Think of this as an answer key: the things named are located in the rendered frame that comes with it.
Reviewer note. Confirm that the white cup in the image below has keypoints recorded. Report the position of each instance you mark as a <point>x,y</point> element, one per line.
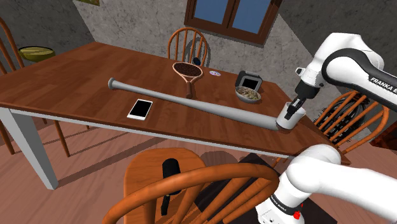
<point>283,121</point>

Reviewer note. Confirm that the brown framed window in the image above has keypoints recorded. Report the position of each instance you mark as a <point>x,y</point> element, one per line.
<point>232,15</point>

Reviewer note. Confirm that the yellow-green bowl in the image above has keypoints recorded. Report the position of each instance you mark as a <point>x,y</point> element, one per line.
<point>35,54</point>

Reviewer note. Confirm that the white smartphone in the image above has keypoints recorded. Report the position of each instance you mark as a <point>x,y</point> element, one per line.
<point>140,109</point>

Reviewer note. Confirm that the wooden table with white legs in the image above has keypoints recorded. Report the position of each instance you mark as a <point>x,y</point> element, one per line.
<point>77,77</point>

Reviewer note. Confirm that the grey bowl with food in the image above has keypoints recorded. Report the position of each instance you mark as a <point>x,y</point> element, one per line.
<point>247,95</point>

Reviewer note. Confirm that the black square box device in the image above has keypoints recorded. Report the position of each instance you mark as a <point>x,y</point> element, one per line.
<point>249,82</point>

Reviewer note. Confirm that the brown tennis racket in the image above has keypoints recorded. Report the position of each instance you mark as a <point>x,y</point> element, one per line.
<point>187,70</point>

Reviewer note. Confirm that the grey baseball bat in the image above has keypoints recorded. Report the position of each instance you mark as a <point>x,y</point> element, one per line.
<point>192,104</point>

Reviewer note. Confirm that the green wall picture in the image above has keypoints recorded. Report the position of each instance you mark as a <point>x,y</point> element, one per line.
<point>90,2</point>

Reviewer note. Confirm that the small black round object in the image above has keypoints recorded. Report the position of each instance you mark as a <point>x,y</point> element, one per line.
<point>196,60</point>

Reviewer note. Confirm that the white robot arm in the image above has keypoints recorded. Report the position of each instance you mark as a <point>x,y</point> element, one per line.
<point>347,186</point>

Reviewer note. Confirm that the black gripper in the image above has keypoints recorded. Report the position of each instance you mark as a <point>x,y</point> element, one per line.
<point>307,91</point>

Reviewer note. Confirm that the wooden spindle-back chair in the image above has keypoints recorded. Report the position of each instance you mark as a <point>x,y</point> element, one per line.
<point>383,116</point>
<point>9,46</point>
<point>149,173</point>
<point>185,31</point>

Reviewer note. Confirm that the small compact disc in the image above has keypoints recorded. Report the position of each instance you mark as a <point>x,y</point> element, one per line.
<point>214,73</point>

